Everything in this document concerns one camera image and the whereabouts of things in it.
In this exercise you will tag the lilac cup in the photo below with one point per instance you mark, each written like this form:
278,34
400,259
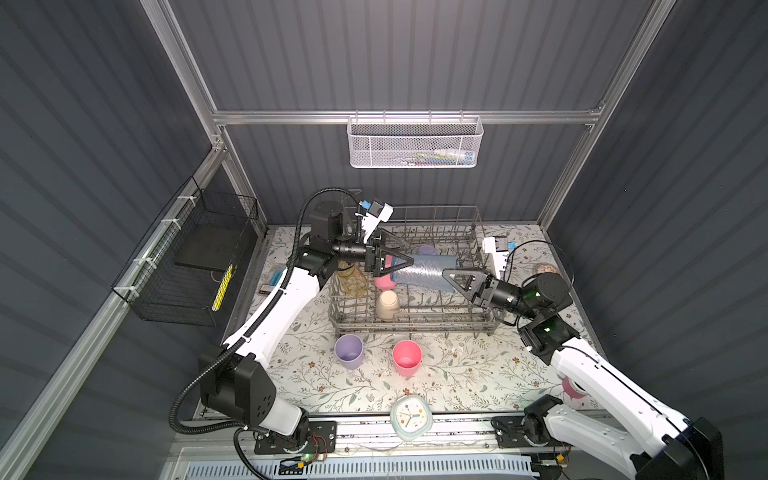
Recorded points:
430,250
349,351

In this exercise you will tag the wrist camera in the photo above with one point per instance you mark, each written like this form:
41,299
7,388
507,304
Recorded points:
372,214
499,248

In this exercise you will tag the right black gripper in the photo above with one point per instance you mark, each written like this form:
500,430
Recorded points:
478,278

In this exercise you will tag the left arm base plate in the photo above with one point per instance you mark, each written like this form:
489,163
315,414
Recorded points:
311,437

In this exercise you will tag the white mint clock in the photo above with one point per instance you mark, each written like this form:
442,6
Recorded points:
411,417

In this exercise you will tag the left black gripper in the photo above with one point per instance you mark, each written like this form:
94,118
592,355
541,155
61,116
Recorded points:
370,260

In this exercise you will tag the small patterned dish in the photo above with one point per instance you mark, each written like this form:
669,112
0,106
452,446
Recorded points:
546,268

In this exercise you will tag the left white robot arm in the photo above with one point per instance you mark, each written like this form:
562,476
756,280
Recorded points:
234,379

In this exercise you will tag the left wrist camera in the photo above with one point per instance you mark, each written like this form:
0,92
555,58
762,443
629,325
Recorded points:
372,214

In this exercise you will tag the black wire wall basket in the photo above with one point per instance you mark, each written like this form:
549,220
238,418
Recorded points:
174,279

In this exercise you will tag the coloured marker pack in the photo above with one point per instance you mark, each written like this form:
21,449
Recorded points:
273,283

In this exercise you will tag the pink tape roll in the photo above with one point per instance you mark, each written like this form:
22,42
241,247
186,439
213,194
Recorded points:
572,389

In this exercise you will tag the items in white basket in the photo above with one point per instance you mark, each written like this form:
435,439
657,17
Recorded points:
440,157

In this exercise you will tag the white mesh wall basket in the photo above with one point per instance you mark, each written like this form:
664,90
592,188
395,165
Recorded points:
375,142

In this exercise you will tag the pink cup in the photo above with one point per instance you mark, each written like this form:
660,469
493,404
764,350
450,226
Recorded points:
407,356
385,282

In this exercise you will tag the grey wire dish rack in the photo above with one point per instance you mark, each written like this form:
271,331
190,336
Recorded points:
418,298

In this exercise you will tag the lilac cup front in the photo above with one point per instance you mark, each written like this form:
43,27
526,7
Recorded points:
430,250

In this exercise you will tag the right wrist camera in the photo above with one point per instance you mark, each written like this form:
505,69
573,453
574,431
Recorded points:
499,248

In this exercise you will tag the clear amber glass cup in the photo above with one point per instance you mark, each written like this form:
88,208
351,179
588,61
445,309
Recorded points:
352,280

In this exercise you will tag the clear blue cup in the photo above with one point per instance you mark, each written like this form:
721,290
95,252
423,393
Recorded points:
426,272

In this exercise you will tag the beige cup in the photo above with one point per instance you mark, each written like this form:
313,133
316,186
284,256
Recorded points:
387,305

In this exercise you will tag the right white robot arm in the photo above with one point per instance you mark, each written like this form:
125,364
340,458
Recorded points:
654,440

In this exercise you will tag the lilac cup left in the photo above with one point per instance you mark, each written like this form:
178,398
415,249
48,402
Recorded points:
349,351

